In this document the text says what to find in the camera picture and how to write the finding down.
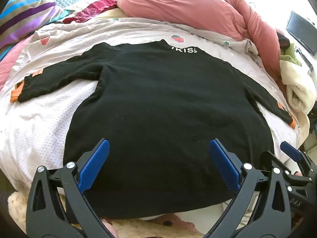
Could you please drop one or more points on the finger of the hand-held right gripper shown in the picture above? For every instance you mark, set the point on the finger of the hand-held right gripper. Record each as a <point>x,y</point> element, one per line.
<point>268,160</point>
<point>289,148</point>

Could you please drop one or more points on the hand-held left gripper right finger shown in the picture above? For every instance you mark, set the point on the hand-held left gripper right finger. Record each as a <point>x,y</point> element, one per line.
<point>224,164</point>

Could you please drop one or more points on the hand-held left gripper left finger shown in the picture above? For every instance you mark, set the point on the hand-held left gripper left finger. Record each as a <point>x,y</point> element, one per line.
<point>95,164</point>

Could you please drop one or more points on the black sweater with orange cuffs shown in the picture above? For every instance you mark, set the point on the black sweater with orange cuffs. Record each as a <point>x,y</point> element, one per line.
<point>161,109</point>

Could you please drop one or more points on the strawberry print duvet cover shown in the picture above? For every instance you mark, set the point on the strawberry print duvet cover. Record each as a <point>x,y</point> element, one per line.
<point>44,129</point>

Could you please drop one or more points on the cream fleece blanket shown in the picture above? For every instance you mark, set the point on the cream fleece blanket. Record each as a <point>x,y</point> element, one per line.
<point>299,86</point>

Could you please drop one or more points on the pink dotted cloth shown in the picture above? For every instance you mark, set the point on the pink dotted cloth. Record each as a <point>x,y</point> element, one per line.
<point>171,224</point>

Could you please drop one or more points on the cream fluffy rug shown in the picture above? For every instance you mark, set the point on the cream fluffy rug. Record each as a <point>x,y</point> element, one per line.
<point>19,203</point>

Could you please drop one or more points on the green cloth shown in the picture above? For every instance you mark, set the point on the green cloth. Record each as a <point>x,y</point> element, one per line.
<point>291,54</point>

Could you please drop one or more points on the dark brown cloth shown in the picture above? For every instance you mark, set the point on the dark brown cloth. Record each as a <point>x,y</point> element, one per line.
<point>284,41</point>

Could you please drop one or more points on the black monitor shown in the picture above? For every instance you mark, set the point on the black monitor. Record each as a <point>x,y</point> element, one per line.
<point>299,32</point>

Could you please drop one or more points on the pink quilted bed sheet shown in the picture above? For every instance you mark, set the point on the pink quilted bed sheet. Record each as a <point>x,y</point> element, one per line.
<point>10,62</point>

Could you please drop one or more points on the dark red garment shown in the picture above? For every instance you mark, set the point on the dark red garment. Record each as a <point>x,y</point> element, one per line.
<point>94,8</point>

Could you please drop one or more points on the striped pillow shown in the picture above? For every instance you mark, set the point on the striped pillow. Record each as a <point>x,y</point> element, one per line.
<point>27,22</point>

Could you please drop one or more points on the pink comforter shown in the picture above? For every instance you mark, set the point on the pink comforter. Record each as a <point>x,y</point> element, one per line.
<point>198,7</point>

